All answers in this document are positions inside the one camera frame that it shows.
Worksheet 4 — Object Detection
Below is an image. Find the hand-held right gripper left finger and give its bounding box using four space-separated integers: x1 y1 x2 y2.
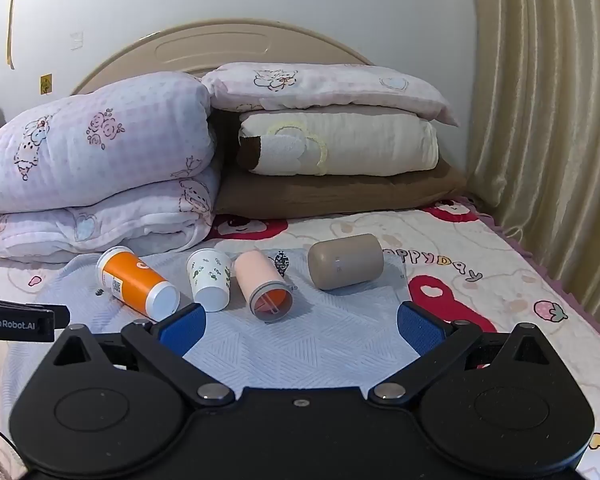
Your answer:
45 304 237 408

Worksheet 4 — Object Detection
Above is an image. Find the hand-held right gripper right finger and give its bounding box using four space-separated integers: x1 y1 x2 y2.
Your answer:
367 301 556 403

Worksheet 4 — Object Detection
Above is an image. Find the white leaf-print paper cup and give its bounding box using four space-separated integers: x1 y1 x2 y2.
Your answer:
186 248 232 312

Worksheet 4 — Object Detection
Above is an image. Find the orange paper cup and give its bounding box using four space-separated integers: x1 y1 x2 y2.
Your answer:
96 246 182 322

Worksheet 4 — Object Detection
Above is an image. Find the pink cup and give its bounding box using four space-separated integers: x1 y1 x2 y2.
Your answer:
234 251 294 323

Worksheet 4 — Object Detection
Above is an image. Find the taupe cup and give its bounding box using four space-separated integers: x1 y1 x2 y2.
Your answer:
307 233 385 291

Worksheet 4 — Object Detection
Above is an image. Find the light blue quilted mat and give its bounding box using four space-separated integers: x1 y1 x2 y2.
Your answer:
2 247 416 411

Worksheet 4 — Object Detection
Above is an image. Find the pink checked folded quilt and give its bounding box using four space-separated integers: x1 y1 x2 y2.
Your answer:
0 72 221 263

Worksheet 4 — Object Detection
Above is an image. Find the cream brown pillow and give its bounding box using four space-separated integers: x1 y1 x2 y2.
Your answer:
236 111 440 177

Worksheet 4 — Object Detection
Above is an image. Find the beige flat pillow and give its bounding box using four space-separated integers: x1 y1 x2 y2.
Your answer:
215 104 431 123

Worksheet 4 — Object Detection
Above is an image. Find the cream curtain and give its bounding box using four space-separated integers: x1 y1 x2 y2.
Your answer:
465 0 600 331

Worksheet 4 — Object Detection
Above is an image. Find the pink checked pillow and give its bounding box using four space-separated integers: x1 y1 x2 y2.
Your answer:
200 62 460 127

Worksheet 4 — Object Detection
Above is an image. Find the beige headboard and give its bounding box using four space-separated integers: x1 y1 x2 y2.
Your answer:
70 20 376 96

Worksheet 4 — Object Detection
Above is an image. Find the yellow wall strip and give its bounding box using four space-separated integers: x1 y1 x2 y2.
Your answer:
5 0 23 70

